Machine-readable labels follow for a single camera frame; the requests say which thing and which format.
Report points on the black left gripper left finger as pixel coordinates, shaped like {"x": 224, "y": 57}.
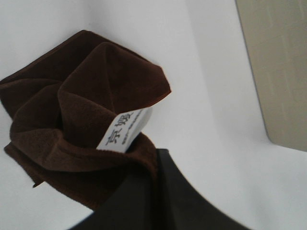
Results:
{"x": 137, "y": 204}

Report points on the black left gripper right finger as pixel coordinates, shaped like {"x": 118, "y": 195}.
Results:
{"x": 188, "y": 209}

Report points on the brown towel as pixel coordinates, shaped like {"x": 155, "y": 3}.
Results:
{"x": 61, "y": 106}

